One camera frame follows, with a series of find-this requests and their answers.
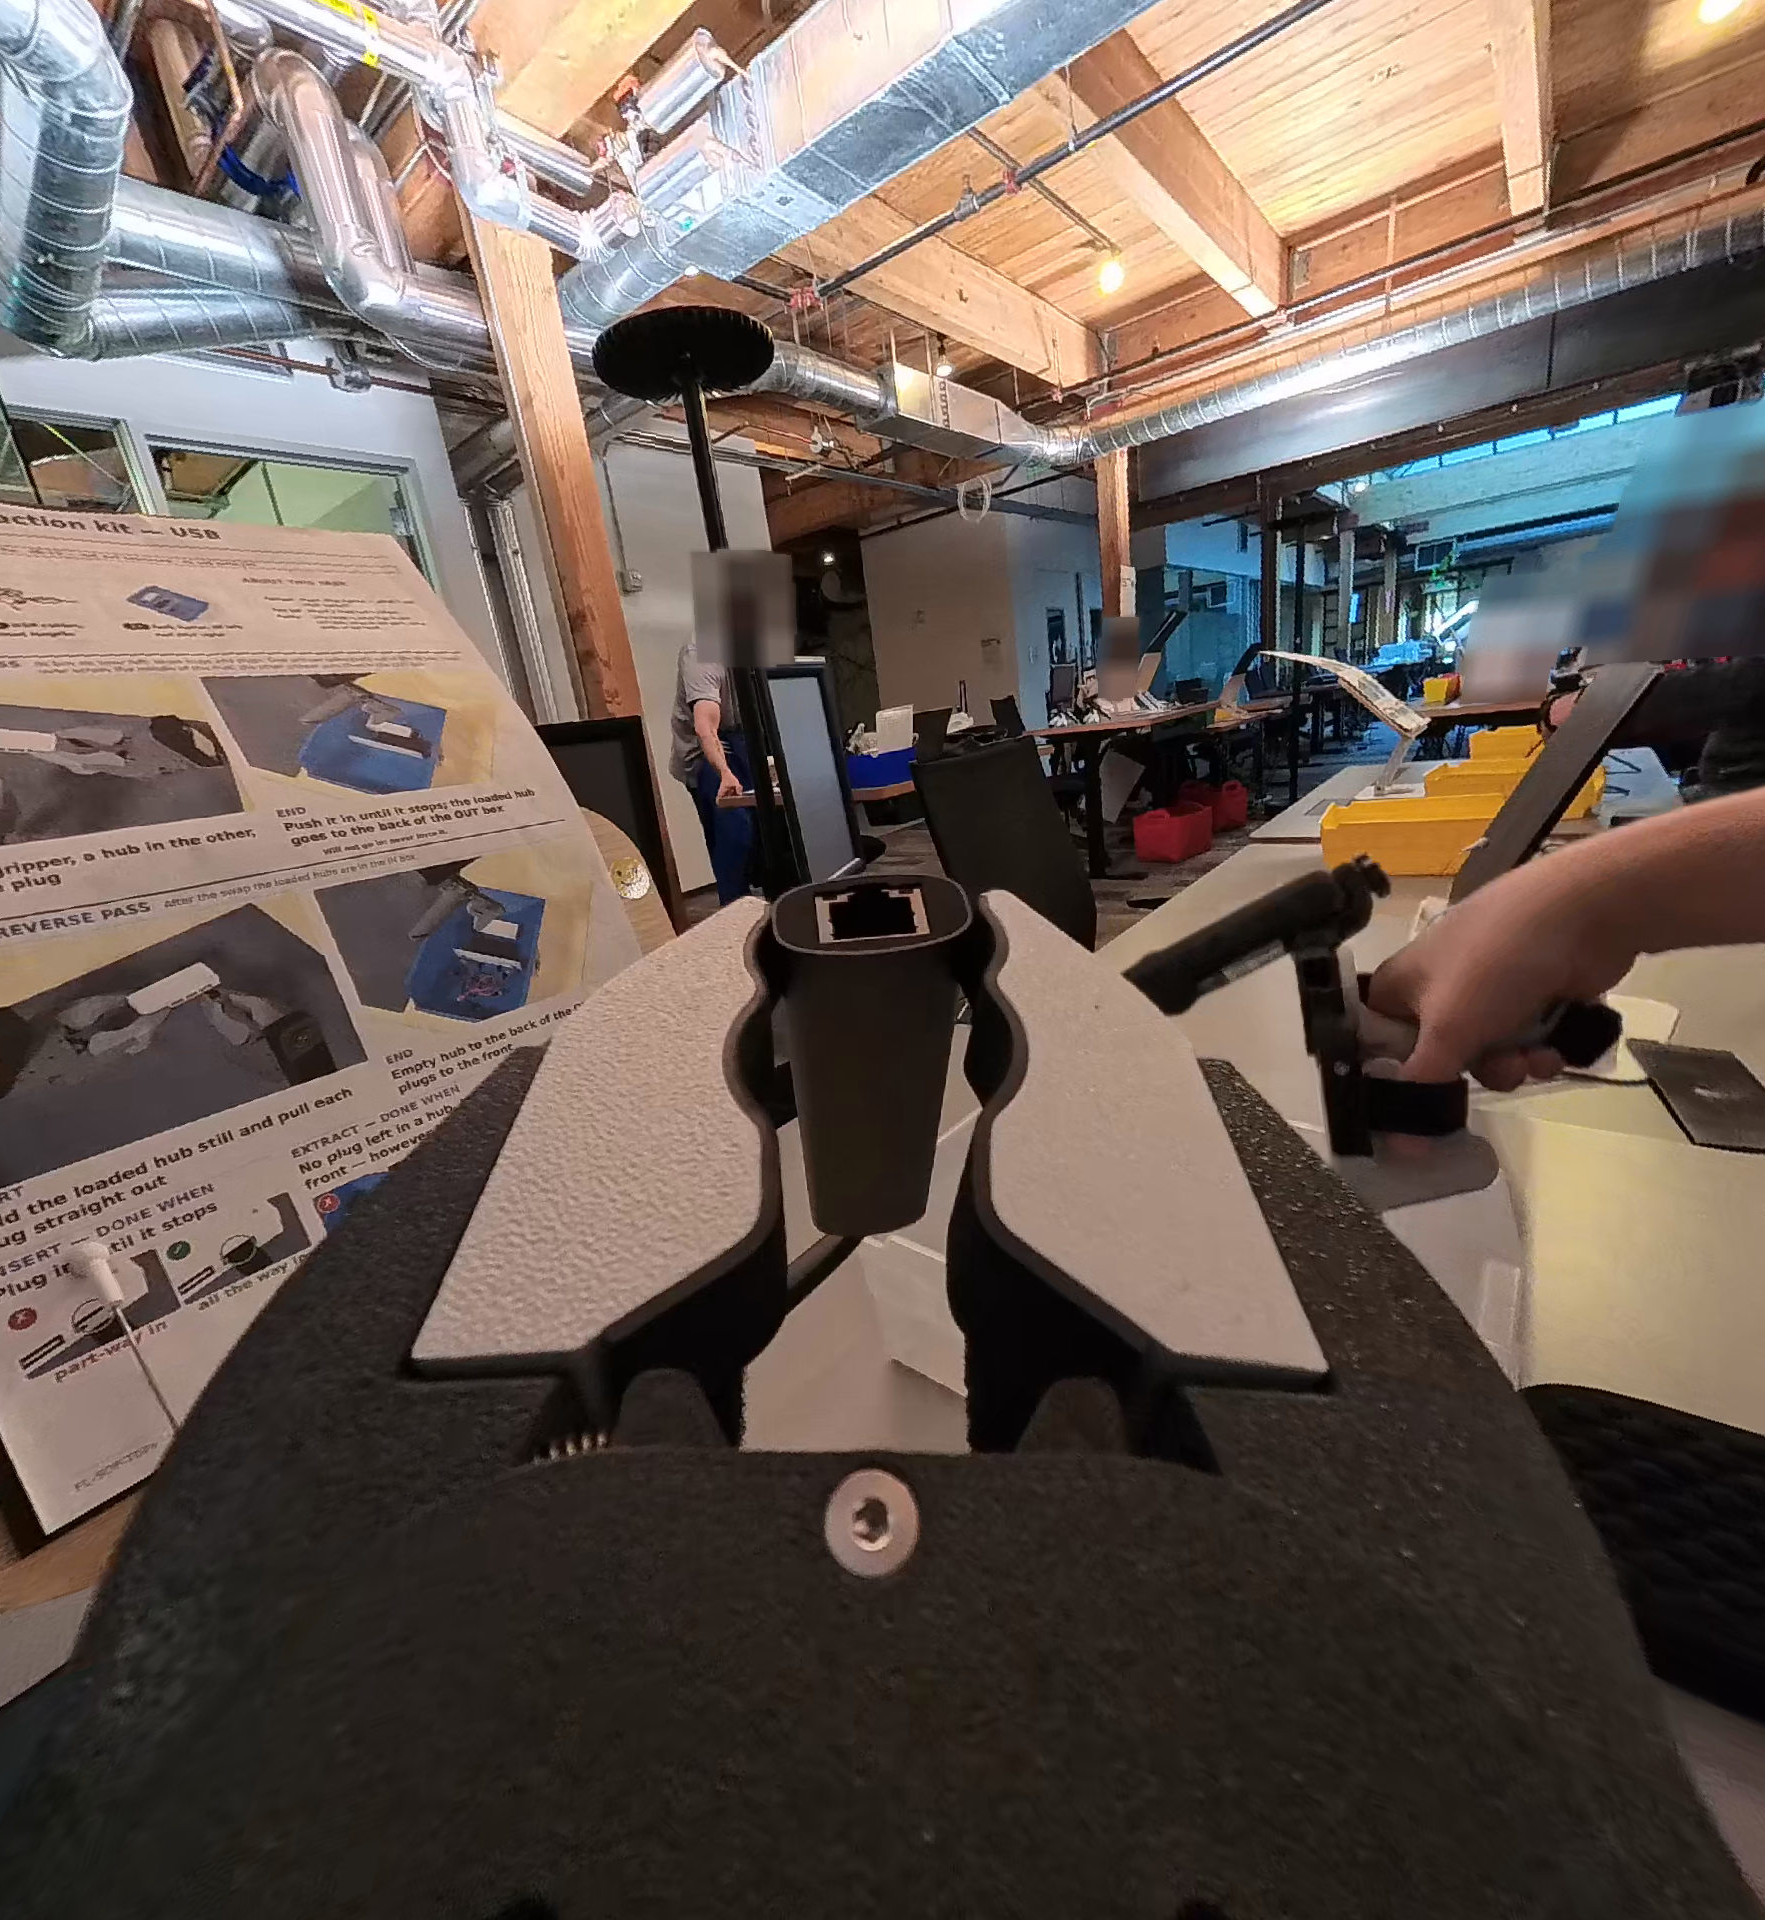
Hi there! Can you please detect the grey square plate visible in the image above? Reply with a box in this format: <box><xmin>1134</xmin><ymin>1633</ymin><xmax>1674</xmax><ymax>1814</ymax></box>
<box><xmin>1626</xmin><ymin>1035</ymin><xmax>1765</xmax><ymax>1159</ymax></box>

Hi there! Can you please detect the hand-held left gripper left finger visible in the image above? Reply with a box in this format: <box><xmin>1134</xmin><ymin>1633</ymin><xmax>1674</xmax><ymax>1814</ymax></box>
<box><xmin>407</xmin><ymin>896</ymin><xmax>799</xmax><ymax>1381</ymax></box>

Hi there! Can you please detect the instruction poster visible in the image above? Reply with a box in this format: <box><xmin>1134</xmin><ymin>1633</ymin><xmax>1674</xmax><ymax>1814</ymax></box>
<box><xmin>0</xmin><ymin>497</ymin><xmax>652</xmax><ymax>1538</ymax></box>

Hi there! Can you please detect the person's right hand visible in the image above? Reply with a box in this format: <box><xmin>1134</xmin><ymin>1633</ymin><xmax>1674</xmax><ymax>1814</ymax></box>
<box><xmin>1362</xmin><ymin>852</ymin><xmax>1641</xmax><ymax>1090</ymax></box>

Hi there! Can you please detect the slim grey usb hub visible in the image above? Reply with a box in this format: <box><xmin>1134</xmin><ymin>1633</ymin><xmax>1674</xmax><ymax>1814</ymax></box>
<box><xmin>739</xmin><ymin>875</ymin><xmax>983</xmax><ymax>1239</ymax></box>

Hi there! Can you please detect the clear plastic bin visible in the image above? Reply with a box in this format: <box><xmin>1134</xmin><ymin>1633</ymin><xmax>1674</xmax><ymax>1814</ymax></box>
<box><xmin>849</xmin><ymin>1111</ymin><xmax>1531</xmax><ymax>1406</ymax></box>

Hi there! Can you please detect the black disc on pole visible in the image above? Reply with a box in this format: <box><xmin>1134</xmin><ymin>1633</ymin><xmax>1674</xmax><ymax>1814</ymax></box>
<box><xmin>593</xmin><ymin>304</ymin><xmax>783</xmax><ymax>668</ymax></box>

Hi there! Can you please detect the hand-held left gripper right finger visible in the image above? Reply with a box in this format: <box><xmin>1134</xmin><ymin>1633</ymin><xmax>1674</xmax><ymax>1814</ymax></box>
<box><xmin>953</xmin><ymin>889</ymin><xmax>1334</xmax><ymax>1394</ymax></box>

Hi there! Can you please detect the yellow plastic bin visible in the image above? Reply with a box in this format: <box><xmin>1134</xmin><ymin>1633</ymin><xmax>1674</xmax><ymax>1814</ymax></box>
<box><xmin>1323</xmin><ymin>721</ymin><xmax>1610</xmax><ymax>880</ymax></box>

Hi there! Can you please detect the silver ventilation duct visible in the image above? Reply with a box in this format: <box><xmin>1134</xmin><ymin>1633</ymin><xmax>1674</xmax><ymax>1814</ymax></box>
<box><xmin>0</xmin><ymin>0</ymin><xmax>1160</xmax><ymax>474</ymax></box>

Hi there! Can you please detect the black monitor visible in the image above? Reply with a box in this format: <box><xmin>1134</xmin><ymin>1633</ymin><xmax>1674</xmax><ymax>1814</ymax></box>
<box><xmin>914</xmin><ymin>736</ymin><xmax>1103</xmax><ymax>951</ymax></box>
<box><xmin>539</xmin><ymin>716</ymin><xmax>691</xmax><ymax>919</ymax></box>
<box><xmin>739</xmin><ymin>661</ymin><xmax>872</xmax><ymax>892</ymax></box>

